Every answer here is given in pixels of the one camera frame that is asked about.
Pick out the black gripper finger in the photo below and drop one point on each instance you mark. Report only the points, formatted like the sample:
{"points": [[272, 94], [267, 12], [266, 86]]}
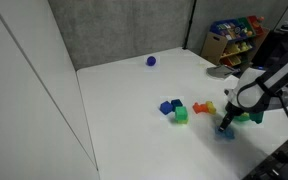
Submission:
{"points": [[224, 124]]}

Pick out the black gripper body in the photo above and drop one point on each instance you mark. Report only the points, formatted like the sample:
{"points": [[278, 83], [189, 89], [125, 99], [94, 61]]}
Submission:
{"points": [[233, 112]]}

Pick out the light blue toy figure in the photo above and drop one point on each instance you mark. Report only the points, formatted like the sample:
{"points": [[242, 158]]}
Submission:
{"points": [[229, 134]]}

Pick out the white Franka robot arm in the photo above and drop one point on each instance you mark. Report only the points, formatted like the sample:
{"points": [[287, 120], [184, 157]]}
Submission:
{"points": [[264, 86]]}

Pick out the green translucent bowl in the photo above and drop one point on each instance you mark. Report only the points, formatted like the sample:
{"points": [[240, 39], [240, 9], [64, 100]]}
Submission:
{"points": [[255, 117]]}

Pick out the grey flat object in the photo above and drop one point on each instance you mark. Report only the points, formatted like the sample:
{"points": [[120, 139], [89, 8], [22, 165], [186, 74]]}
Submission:
{"points": [[221, 71]]}

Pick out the yellow toy piece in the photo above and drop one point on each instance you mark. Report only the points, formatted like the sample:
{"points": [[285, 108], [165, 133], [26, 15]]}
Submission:
{"points": [[211, 108]]}

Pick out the orange toy piece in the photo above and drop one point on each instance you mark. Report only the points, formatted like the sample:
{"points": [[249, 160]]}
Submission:
{"points": [[199, 108]]}

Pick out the green cube block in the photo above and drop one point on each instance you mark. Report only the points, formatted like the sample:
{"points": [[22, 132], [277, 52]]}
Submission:
{"points": [[181, 114]]}

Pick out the dark blue cube block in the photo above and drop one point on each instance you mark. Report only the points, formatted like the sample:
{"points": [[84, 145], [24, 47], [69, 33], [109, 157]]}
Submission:
{"points": [[177, 103]]}

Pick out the toy shelf with coloured bins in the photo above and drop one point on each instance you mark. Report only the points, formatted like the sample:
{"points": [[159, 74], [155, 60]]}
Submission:
{"points": [[232, 40]]}

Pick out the purple ball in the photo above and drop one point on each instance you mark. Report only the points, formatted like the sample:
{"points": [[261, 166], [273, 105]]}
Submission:
{"points": [[151, 61]]}

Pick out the black vertical pole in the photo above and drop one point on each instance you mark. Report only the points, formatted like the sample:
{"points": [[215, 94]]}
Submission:
{"points": [[189, 25]]}

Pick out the black equipment frame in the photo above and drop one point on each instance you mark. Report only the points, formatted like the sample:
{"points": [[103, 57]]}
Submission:
{"points": [[279, 161]]}

